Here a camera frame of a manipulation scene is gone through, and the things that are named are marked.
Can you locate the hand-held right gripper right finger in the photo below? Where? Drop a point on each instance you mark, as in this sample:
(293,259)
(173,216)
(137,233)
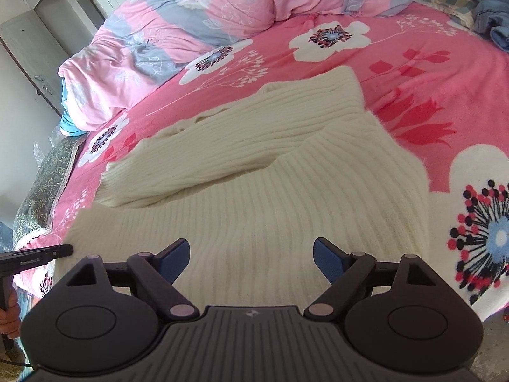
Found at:
(328,262)

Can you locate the clear plastic bag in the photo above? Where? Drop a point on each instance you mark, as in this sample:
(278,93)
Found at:
(43,149)

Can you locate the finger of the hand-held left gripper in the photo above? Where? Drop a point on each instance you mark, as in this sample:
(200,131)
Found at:
(57,250)

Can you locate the blue denim jeans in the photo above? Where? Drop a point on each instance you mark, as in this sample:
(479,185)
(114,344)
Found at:
(493,12)

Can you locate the pink grey floral duvet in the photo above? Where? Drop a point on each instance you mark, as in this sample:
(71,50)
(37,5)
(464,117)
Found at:
(199,20)

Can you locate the green floral pillow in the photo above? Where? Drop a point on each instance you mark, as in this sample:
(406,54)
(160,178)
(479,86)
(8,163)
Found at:
(47,179)

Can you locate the person's left hand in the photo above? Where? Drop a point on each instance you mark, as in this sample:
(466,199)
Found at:
(12,318)

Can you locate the grey door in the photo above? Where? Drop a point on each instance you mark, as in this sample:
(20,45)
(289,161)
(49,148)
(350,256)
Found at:
(28,55)

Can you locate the pink floral blanket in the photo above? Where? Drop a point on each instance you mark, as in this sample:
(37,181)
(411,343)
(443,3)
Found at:
(397,87)

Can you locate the white knitted sweater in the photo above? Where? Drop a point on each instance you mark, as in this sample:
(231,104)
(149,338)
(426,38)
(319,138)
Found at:
(258,207)

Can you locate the blue cloth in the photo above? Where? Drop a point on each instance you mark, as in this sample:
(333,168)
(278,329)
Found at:
(67,123)

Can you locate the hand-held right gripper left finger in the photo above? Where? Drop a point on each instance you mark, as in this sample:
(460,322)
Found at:
(175,260)

